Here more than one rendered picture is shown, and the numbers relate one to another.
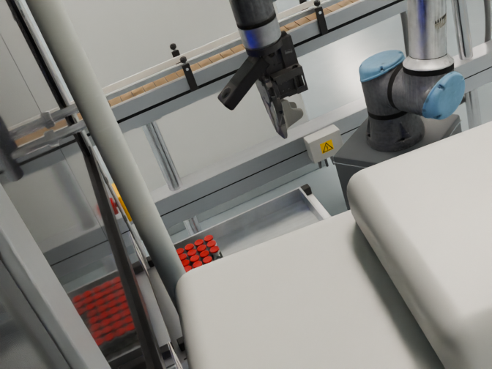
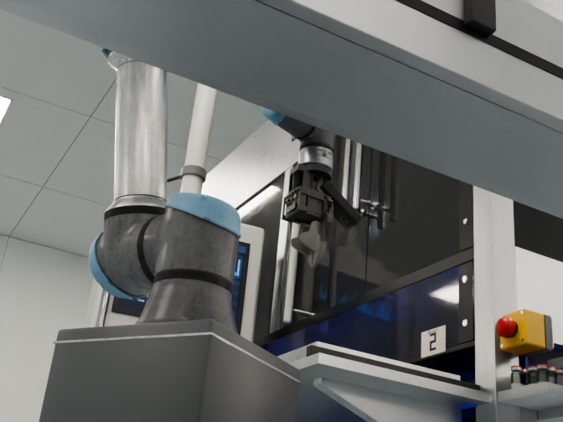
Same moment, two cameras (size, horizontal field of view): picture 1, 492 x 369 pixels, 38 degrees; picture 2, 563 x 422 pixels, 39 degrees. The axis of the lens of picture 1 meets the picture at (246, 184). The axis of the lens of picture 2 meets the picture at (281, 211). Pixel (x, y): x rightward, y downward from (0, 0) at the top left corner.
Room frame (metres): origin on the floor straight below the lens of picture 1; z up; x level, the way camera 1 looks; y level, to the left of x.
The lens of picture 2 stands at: (2.66, -0.65, 0.51)
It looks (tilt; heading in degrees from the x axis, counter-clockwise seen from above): 25 degrees up; 162
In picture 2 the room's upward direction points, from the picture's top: 6 degrees clockwise
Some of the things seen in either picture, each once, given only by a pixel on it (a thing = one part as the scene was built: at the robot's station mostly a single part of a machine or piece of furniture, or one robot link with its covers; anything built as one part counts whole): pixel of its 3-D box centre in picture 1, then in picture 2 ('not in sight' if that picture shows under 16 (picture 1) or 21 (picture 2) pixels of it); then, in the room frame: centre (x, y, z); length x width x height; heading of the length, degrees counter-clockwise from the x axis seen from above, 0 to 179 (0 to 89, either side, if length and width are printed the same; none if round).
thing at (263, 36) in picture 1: (259, 31); (316, 163); (1.26, -0.12, 1.32); 0.08 x 0.08 x 0.05
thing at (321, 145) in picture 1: (323, 143); not in sight; (2.12, -0.30, 0.50); 0.12 x 0.05 x 0.09; 98
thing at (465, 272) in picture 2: (47, 66); (465, 176); (1.24, 0.26, 1.40); 0.05 x 0.01 x 0.80; 8
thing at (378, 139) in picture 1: (392, 118); (188, 315); (1.57, -0.42, 0.84); 0.15 x 0.15 x 0.10
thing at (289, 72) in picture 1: (274, 68); (309, 196); (1.26, -0.13, 1.24); 0.09 x 0.08 x 0.12; 98
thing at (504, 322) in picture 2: not in sight; (507, 327); (1.39, 0.26, 0.99); 0.04 x 0.04 x 0.04; 8
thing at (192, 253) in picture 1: (202, 275); not in sight; (1.15, 0.15, 0.90); 0.18 x 0.02 x 0.05; 8
